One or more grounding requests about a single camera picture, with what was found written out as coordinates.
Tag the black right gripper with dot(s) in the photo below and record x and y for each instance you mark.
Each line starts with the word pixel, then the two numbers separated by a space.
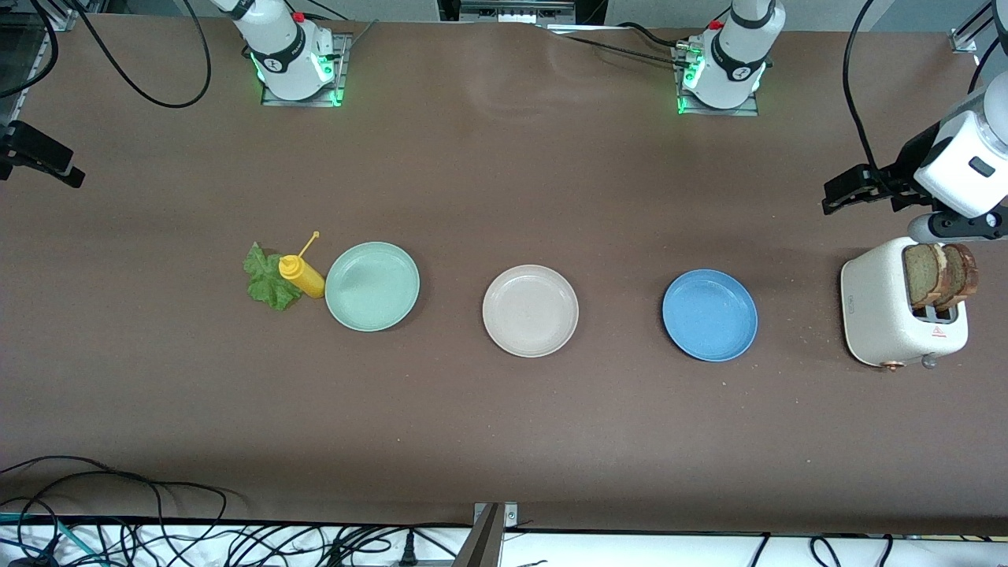
pixel 24 145

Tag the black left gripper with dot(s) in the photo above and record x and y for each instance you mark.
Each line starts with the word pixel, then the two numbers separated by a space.
pixel 918 157

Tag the brown bread slice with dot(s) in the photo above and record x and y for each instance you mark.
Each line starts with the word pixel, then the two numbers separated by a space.
pixel 965 276
pixel 921 276

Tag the green lettuce leaf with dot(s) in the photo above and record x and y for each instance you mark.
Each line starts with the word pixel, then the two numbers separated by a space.
pixel 264 287

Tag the yellow mustard squeeze bottle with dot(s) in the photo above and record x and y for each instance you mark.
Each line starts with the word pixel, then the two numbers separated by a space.
pixel 303 276

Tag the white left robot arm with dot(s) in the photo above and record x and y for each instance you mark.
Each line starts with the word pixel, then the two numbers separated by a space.
pixel 736 71

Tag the blue plate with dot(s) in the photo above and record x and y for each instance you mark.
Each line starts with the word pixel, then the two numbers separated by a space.
pixel 709 315

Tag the mint green plate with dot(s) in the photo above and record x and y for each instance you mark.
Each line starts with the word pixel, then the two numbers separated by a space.
pixel 372 287

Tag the beige plate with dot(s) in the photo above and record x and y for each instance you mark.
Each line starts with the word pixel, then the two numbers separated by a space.
pixel 530 311

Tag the white toaster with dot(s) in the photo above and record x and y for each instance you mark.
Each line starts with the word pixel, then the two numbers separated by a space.
pixel 874 307

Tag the grey metal bar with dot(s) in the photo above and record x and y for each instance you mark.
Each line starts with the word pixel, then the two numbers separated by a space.
pixel 482 543

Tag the black power plug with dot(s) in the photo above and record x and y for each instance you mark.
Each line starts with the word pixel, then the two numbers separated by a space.
pixel 407 551

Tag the aluminium frame profile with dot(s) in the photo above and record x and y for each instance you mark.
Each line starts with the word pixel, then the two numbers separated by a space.
pixel 962 39
pixel 67 20

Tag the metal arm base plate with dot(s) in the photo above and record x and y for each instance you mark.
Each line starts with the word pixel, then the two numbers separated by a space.
pixel 717 112
pixel 342 79

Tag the grey metal rail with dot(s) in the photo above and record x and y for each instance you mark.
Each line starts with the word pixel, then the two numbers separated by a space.
pixel 516 8

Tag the small aluminium bracket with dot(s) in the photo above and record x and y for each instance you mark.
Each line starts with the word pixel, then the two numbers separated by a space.
pixel 510 516

